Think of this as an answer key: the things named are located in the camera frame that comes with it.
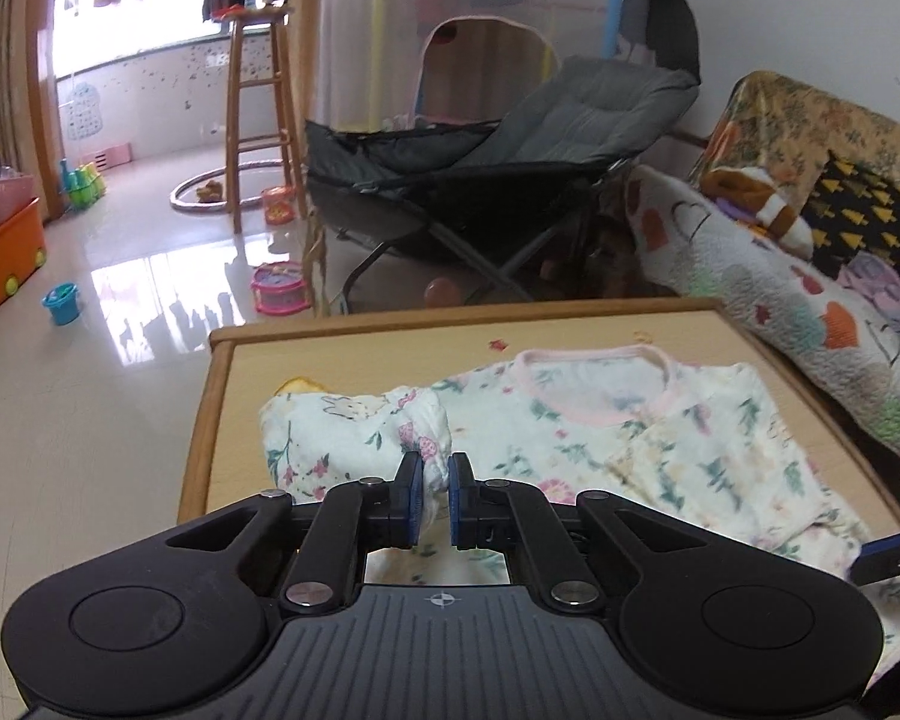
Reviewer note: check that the purple print garment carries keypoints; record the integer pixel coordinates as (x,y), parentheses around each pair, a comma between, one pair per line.
(889,300)

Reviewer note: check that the floral baby garment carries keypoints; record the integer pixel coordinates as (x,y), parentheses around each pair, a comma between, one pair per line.
(607,435)

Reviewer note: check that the grey folding lounge chair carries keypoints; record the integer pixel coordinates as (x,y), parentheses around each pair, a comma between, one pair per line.
(570,112)

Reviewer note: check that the floral sofa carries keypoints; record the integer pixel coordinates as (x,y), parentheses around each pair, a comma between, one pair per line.
(787,112)

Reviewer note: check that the tan stick bundle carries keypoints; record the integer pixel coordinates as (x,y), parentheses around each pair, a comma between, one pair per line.
(316,255)

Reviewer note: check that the brown white plush toy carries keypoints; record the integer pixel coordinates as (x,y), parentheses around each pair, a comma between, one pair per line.
(761,199)

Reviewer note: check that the black hanging garment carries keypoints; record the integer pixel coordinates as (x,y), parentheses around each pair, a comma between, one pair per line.
(679,22)

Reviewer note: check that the small brown toy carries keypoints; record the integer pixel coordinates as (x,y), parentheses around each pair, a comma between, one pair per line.
(210,191)

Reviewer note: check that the pink toy drum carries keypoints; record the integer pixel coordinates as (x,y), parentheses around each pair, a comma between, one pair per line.
(279,289)

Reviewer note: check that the quilted heart blanket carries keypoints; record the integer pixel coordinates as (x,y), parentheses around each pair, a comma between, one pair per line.
(750,292)

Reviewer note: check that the blue toy bucket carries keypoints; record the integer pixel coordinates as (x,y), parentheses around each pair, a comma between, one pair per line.
(64,305)

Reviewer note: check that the black pillow gold trees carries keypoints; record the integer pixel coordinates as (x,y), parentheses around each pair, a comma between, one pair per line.
(870,210)

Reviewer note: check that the orange storage bin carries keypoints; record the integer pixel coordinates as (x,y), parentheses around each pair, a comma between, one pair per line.
(4,259)

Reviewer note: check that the wooden bar stool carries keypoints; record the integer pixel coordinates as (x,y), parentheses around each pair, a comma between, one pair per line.
(259,13)

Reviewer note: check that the pink step box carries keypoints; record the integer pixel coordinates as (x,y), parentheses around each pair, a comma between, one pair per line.
(112,157)

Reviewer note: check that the purple plastic toy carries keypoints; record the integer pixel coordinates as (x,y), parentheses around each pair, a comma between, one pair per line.
(739,214)

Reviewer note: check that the wall chart poster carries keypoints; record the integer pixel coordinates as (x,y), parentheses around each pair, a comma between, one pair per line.
(82,101)

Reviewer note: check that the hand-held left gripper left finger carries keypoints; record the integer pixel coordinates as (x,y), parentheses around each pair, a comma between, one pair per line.
(414,495)

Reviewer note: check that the yellow round disc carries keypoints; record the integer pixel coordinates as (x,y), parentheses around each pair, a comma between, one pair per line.
(300,385)

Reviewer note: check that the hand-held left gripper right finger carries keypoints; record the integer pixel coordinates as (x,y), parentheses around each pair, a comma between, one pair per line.
(461,499)

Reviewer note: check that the brown ball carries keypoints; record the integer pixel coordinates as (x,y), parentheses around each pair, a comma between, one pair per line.
(444,291)

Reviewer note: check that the pink plastic basket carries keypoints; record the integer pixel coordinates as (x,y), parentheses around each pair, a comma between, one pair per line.
(0,195)

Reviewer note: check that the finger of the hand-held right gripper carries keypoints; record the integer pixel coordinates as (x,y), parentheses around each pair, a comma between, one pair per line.
(889,546)

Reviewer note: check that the mesh playpen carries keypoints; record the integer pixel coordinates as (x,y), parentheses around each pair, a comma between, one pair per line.
(360,30)

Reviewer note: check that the green toy bowling pins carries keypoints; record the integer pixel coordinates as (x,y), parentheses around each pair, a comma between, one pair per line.
(82,184)

